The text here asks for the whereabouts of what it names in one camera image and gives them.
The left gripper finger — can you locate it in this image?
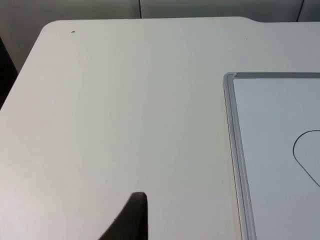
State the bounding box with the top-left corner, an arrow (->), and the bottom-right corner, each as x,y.
97,191 -> 149,240

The grey-framed whiteboard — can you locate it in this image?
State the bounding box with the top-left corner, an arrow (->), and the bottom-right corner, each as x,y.
222,71 -> 320,240

